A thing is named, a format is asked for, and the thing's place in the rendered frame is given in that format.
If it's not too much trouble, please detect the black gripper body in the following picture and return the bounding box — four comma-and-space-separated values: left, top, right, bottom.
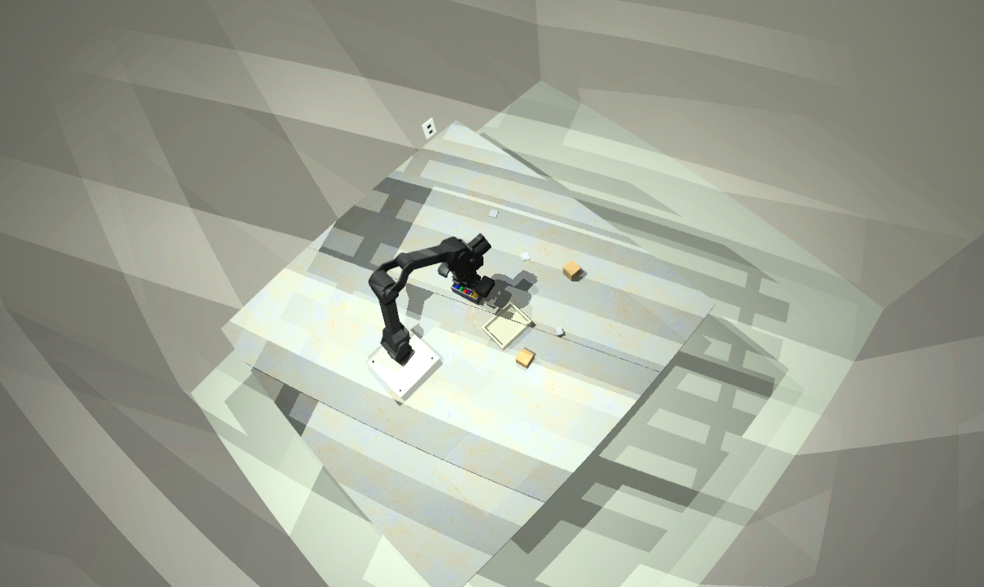
437, 263, 495, 298

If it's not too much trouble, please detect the brown cube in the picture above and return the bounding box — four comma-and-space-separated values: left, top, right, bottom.
563, 260, 581, 281
515, 348, 535, 369

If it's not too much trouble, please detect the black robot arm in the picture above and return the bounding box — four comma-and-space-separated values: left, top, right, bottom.
368, 233, 492, 367

